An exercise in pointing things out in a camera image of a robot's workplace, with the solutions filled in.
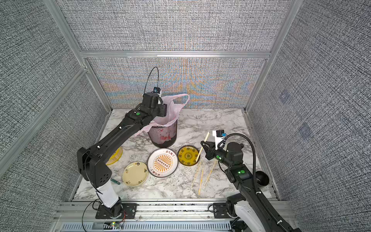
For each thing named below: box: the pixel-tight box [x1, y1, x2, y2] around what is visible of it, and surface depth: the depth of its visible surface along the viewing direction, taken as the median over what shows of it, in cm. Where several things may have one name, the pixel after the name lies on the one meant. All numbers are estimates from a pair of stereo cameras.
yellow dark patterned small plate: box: [177, 145, 200, 167], surface depth 96 cm
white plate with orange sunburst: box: [146, 147, 179, 178], surface depth 92 cm
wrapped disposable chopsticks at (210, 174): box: [202, 160, 218, 189], surface depth 87 cm
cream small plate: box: [122, 160, 149, 188], surface depth 88 cm
